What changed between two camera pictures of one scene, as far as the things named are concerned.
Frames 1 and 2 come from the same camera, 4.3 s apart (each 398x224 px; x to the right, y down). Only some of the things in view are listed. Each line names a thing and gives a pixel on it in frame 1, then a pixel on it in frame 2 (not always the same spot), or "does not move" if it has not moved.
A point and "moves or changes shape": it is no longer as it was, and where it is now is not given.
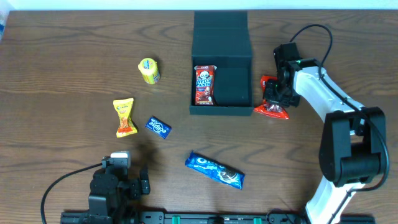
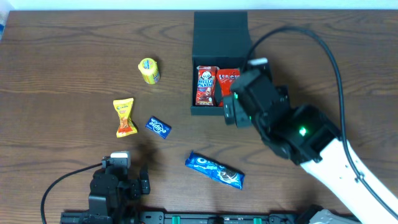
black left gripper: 134,189 does not move
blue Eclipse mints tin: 158,126 does not move
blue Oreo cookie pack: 216,170 does not move
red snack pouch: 269,108 moves or changes shape
